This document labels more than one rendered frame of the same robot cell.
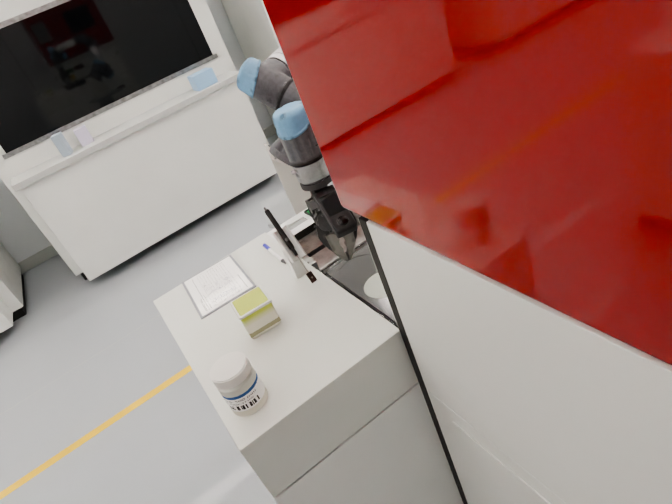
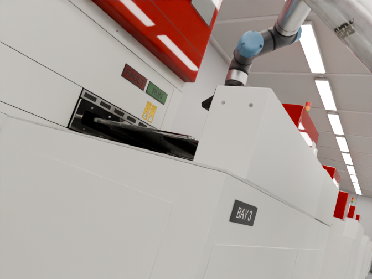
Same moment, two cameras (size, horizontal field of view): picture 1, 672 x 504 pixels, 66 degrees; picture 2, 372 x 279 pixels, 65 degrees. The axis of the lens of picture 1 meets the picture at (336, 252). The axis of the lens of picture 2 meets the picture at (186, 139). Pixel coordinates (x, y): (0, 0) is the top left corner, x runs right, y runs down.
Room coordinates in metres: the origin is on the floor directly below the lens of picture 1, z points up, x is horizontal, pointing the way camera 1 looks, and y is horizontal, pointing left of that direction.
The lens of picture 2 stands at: (1.79, -0.65, 0.78)
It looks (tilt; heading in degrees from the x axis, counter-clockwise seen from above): 9 degrees up; 147
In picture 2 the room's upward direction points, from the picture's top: 18 degrees clockwise
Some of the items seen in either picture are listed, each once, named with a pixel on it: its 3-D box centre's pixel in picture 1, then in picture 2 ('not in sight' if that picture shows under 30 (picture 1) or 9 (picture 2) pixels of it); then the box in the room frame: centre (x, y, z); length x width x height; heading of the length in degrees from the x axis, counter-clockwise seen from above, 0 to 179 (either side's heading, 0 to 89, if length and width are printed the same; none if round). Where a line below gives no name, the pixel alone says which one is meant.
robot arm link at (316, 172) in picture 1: (310, 168); (236, 80); (1.01, -0.02, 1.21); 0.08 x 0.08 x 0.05
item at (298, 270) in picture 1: (293, 254); not in sight; (1.02, 0.09, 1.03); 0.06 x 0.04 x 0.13; 20
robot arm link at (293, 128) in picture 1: (299, 133); (242, 60); (1.01, -0.02, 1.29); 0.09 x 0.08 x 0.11; 146
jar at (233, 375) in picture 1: (239, 384); not in sight; (0.70, 0.25, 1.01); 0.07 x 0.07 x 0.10
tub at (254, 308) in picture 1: (256, 312); not in sight; (0.91, 0.20, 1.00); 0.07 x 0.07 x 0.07; 15
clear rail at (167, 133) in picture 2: not in sight; (136, 128); (1.06, -0.35, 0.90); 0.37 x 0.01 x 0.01; 20
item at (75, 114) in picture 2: not in sight; (125, 136); (0.81, -0.27, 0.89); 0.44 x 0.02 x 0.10; 110
